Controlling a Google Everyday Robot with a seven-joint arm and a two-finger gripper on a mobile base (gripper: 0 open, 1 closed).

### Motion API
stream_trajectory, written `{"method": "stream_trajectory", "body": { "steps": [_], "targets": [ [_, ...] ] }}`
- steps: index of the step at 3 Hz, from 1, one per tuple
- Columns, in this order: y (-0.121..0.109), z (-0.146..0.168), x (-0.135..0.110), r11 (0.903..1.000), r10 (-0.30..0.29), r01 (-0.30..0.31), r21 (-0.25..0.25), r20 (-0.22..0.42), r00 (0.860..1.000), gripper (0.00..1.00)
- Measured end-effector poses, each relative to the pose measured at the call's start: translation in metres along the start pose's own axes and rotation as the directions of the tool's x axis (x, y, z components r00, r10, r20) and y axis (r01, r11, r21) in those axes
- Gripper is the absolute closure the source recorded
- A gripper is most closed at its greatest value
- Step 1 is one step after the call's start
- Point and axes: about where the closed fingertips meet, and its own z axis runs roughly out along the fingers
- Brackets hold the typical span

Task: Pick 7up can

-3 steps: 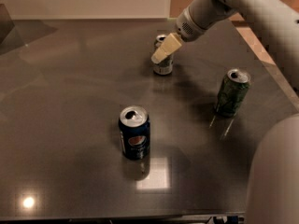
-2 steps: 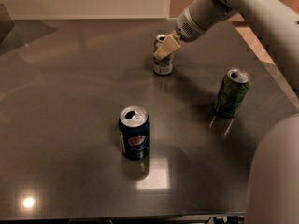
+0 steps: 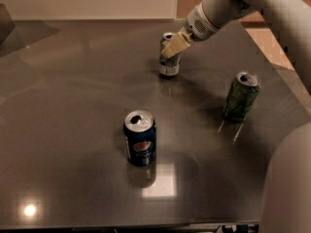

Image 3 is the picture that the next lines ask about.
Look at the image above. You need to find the white green 7up can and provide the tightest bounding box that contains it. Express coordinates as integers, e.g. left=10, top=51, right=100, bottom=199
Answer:
left=158, top=32, right=180, bottom=77

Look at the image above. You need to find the blue Pepsi can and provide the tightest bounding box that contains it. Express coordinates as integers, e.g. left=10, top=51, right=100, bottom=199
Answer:
left=123, top=110, right=156, bottom=166

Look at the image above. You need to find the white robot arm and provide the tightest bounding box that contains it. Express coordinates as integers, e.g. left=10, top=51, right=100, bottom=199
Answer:
left=161, top=0, right=311, bottom=233

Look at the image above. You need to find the green soda can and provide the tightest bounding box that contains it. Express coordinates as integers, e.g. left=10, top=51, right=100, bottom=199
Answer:
left=223, top=71, right=260, bottom=122

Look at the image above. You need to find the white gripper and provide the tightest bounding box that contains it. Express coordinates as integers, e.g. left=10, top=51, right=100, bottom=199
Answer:
left=161, top=4, right=218, bottom=58

